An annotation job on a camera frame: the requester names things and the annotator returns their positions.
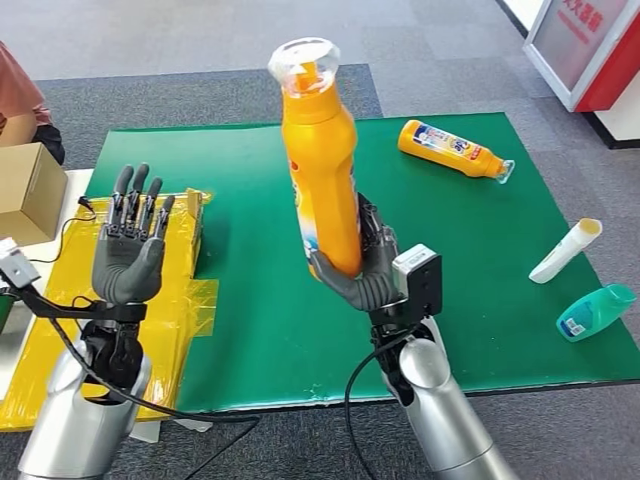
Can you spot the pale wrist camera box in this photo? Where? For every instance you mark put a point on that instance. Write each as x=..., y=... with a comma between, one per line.
x=17, y=268
x=417, y=281

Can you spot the white tube bottle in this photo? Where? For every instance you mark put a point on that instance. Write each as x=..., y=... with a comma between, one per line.
x=567, y=252

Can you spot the brown cardboard box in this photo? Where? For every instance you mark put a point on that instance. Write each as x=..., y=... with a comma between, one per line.
x=25, y=192

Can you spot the green table mat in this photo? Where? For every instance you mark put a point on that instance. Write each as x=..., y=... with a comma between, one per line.
x=260, y=318

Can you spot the red and white sign board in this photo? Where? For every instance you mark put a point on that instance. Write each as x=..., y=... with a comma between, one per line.
x=585, y=46

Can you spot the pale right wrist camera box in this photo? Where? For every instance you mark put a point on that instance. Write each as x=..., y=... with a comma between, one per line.
x=417, y=281

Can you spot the yellow taped flat box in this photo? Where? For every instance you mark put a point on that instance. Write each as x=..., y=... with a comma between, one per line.
x=175, y=331

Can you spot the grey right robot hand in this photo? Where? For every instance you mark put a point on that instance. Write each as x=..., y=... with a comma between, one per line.
x=380, y=278

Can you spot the white display plinth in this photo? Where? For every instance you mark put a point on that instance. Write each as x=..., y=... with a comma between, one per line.
x=623, y=119

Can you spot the orange bottle with clear cap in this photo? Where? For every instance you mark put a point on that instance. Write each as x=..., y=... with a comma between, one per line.
x=445, y=149
x=322, y=172

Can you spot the teal plastic bottle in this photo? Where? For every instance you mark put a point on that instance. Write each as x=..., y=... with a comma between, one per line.
x=592, y=312

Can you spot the seated person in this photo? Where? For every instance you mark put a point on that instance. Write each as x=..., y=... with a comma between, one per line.
x=20, y=86

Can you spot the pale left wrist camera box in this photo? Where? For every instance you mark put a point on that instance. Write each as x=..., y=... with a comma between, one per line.
x=17, y=268

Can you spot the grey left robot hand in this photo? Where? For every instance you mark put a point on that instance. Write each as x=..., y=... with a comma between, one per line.
x=127, y=265

